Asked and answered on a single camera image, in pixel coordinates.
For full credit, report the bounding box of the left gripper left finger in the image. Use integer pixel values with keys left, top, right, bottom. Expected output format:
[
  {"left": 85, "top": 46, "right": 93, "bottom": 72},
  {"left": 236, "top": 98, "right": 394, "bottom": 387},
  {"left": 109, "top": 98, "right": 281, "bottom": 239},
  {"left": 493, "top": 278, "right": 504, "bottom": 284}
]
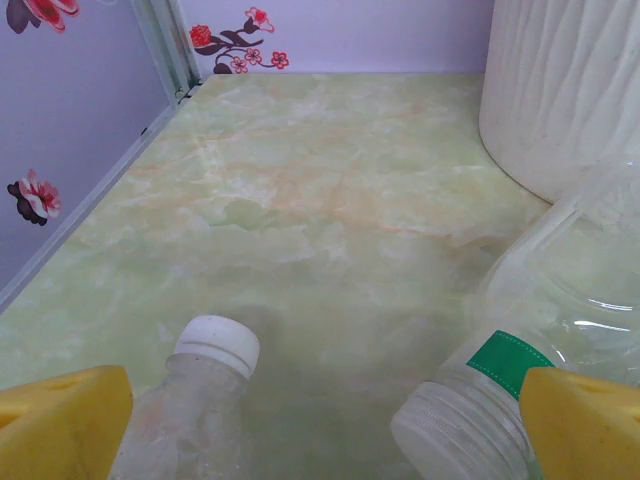
[{"left": 0, "top": 364, "right": 135, "bottom": 480}]

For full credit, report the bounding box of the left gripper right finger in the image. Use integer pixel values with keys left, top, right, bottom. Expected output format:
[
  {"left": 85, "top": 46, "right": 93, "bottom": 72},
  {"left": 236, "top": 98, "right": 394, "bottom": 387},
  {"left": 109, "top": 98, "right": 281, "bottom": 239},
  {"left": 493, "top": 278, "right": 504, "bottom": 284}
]
[{"left": 519, "top": 366, "right": 640, "bottom": 480}]

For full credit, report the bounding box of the clear bottle green neck label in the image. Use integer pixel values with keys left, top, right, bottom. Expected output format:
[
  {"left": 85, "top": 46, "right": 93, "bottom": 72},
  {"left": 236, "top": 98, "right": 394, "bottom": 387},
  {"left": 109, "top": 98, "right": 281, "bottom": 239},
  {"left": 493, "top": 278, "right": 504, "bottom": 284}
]
[{"left": 390, "top": 149, "right": 640, "bottom": 480}]

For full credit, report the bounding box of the pale green white-capped bottle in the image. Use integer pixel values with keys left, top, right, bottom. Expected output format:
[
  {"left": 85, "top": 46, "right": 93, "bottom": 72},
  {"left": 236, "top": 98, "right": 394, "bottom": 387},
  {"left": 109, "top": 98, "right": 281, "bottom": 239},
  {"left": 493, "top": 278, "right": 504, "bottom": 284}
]
[{"left": 107, "top": 314, "right": 262, "bottom": 480}]

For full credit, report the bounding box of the cream plastic bin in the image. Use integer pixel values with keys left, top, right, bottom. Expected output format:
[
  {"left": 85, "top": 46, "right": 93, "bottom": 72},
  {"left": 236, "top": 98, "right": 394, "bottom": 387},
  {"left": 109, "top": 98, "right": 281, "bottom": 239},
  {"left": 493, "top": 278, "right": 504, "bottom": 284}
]
[{"left": 478, "top": 0, "right": 640, "bottom": 206}]

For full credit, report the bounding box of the aluminium frame rail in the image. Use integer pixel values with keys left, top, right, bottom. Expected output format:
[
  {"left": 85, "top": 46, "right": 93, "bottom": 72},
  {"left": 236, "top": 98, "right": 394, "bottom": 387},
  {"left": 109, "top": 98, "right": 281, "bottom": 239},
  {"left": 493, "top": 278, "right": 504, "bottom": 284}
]
[{"left": 0, "top": 82, "right": 204, "bottom": 316}]

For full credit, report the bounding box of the aluminium frame post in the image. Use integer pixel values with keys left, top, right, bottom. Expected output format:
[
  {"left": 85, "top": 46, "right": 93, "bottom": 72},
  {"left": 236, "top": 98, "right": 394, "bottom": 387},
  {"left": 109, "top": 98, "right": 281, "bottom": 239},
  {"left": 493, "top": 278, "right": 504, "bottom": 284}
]
[{"left": 132, "top": 0, "right": 204, "bottom": 109}]

